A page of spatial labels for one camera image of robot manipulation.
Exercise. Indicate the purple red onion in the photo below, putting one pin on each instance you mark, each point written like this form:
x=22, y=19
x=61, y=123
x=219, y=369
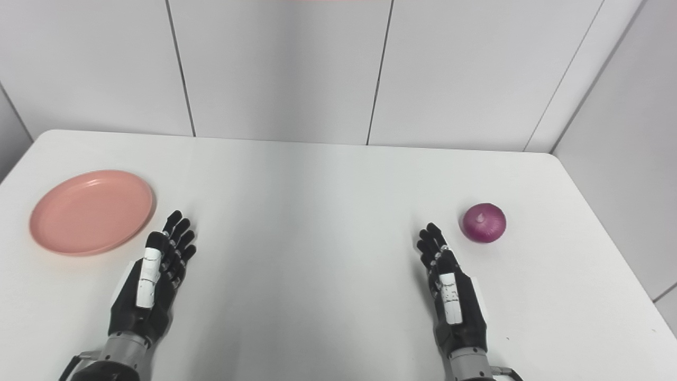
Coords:
x=484, y=223

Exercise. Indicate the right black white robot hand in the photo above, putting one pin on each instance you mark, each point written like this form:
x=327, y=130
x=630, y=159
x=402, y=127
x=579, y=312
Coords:
x=465, y=317

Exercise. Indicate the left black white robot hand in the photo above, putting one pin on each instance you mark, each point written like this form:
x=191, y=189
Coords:
x=138, y=312

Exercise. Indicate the pink round plate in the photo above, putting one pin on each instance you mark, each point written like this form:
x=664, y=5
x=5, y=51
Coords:
x=91, y=212

